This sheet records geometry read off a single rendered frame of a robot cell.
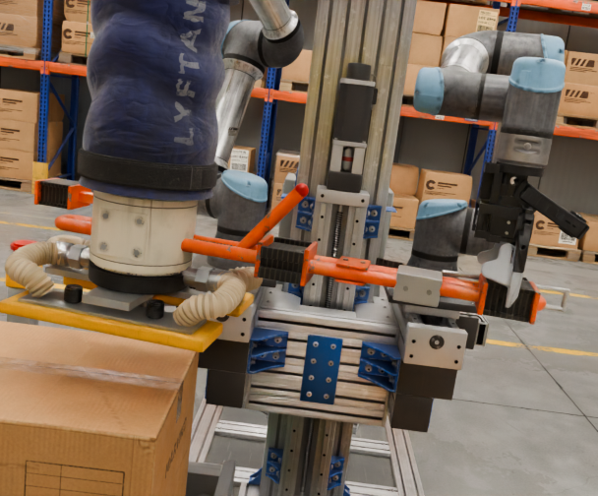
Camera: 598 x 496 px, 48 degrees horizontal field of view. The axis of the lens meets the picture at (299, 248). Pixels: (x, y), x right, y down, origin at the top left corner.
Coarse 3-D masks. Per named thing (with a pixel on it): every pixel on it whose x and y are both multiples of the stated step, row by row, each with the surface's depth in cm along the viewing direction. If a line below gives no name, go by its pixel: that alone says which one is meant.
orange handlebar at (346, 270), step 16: (80, 192) 142; (64, 224) 113; (80, 224) 113; (192, 240) 110; (208, 240) 113; (224, 240) 113; (224, 256) 109; (240, 256) 108; (320, 256) 110; (320, 272) 106; (336, 272) 105; (352, 272) 105; (368, 272) 105; (384, 272) 105; (448, 288) 102; (464, 288) 102; (480, 288) 102; (544, 304) 101
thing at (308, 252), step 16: (272, 240) 113; (288, 240) 113; (256, 256) 106; (272, 256) 105; (288, 256) 105; (304, 256) 105; (256, 272) 107; (272, 272) 105; (288, 272) 105; (304, 272) 105
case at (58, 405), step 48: (0, 336) 130; (48, 336) 133; (96, 336) 136; (0, 384) 110; (48, 384) 112; (96, 384) 114; (144, 384) 117; (192, 384) 134; (0, 432) 100; (48, 432) 99; (96, 432) 99; (144, 432) 100; (0, 480) 101; (48, 480) 101; (96, 480) 101; (144, 480) 101
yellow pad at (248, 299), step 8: (64, 280) 124; (72, 280) 123; (80, 280) 123; (88, 288) 123; (192, 288) 123; (160, 296) 120; (168, 296) 120; (248, 296) 125; (176, 304) 120; (240, 304) 120; (248, 304) 124; (232, 312) 118; (240, 312) 119
